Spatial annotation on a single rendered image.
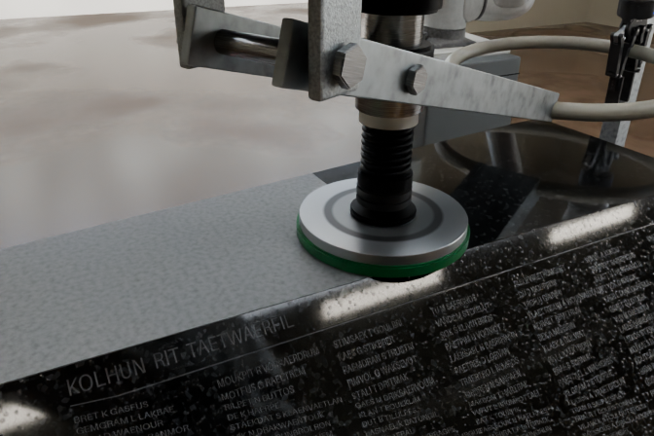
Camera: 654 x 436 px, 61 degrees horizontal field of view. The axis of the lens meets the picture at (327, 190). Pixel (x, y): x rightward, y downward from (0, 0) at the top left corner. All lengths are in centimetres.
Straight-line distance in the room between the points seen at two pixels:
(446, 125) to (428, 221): 127
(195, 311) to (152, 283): 7
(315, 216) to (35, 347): 33
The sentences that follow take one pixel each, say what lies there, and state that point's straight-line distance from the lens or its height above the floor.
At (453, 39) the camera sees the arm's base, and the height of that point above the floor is 85.
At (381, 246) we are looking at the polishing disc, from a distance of 63.
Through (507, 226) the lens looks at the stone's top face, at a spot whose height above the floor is 85.
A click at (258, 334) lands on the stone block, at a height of 83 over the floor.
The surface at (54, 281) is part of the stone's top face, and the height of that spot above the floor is 85.
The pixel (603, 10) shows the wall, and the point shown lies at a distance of 895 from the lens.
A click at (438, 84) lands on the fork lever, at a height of 105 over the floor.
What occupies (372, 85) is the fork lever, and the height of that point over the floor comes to 108.
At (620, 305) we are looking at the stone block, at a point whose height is 76.
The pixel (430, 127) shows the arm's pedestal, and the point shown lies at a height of 59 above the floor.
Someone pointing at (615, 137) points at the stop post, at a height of 39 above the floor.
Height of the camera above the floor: 120
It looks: 26 degrees down
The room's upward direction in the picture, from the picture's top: 1 degrees clockwise
